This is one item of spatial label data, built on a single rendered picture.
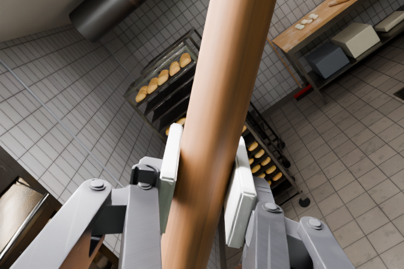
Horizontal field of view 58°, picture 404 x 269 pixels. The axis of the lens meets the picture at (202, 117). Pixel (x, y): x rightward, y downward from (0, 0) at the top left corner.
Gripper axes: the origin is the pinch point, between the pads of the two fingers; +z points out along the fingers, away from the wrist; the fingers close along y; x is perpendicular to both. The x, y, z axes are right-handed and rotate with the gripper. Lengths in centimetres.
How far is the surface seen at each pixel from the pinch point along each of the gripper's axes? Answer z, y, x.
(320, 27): 419, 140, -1
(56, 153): 188, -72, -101
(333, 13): 415, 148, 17
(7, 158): 153, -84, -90
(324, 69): 431, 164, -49
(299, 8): 500, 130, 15
